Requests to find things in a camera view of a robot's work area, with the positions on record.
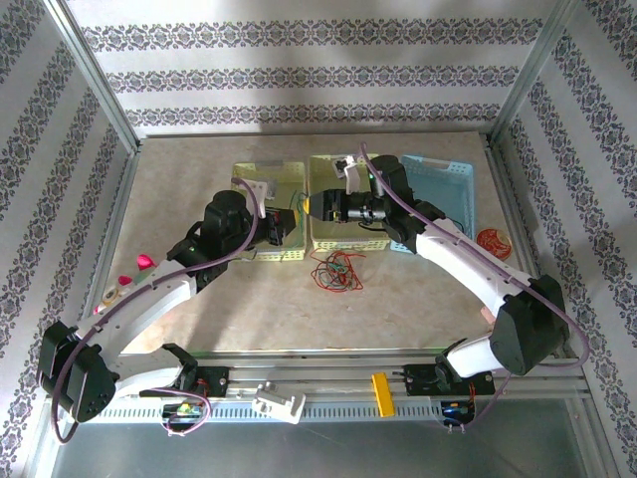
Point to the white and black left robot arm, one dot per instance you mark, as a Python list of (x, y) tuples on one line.
[(149, 299)]

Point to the pale yellow perforated plastic basket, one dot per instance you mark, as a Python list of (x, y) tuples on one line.
[(323, 174)]

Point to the pale green perforated plastic basket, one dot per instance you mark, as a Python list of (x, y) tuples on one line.
[(288, 171)]

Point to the light blue perforated plastic basket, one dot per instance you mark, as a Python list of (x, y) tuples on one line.
[(443, 189)]

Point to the round red patterned tin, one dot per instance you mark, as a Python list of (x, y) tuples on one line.
[(495, 243)]

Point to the colourful plush toy with eyes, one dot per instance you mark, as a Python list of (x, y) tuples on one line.
[(110, 295)]

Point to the yellow plastic block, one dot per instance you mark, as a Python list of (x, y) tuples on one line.
[(383, 396)]

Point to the aluminium profile rail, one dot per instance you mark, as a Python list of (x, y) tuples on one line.
[(323, 371)]

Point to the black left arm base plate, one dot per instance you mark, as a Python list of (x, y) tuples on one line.
[(216, 382)]

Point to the white plastic bracket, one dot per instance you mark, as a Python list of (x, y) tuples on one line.
[(278, 403)]

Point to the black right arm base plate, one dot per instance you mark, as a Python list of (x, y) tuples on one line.
[(420, 381)]

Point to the aluminium frame post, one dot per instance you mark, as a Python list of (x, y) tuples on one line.
[(94, 74), (532, 74)]

